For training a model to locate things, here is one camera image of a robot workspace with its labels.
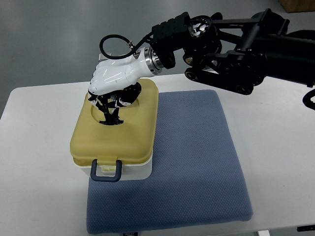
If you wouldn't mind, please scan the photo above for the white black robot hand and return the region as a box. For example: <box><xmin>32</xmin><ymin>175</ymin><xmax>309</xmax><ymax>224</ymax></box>
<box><xmin>87</xmin><ymin>47</ymin><xmax>163</xmax><ymax>109</ymax></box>

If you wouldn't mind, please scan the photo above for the yellow box lid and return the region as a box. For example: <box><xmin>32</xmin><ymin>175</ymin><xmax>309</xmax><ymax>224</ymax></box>
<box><xmin>70</xmin><ymin>79</ymin><xmax>158</xmax><ymax>166</ymax></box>

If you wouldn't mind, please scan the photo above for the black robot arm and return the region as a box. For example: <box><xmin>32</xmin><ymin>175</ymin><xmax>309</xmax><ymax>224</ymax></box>
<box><xmin>150</xmin><ymin>9</ymin><xmax>315</xmax><ymax>95</ymax></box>

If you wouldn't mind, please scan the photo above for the white storage box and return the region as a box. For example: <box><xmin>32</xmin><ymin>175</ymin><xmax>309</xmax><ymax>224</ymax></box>
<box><xmin>77</xmin><ymin>156</ymin><xmax>152</xmax><ymax>182</ymax></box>

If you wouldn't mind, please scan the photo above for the brown cardboard box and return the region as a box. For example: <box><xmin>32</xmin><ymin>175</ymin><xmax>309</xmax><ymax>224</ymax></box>
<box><xmin>278</xmin><ymin>0</ymin><xmax>315</xmax><ymax>13</ymax></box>

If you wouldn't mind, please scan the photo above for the blue quilted mat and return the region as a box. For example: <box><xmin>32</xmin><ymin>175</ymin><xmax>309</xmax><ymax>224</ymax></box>
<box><xmin>87</xmin><ymin>90</ymin><xmax>253</xmax><ymax>234</ymax></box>

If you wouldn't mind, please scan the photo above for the black mat label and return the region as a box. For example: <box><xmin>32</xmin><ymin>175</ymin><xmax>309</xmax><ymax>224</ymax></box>
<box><xmin>123</xmin><ymin>232</ymin><xmax>138</xmax><ymax>236</ymax></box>

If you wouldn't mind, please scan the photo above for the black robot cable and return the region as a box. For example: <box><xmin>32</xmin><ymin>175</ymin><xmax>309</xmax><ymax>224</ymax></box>
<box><xmin>99</xmin><ymin>30</ymin><xmax>155</xmax><ymax>60</ymax></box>

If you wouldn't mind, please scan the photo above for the black table bracket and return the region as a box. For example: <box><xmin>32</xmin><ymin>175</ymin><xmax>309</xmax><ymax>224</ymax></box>
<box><xmin>297</xmin><ymin>225</ymin><xmax>315</xmax><ymax>232</ymax></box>

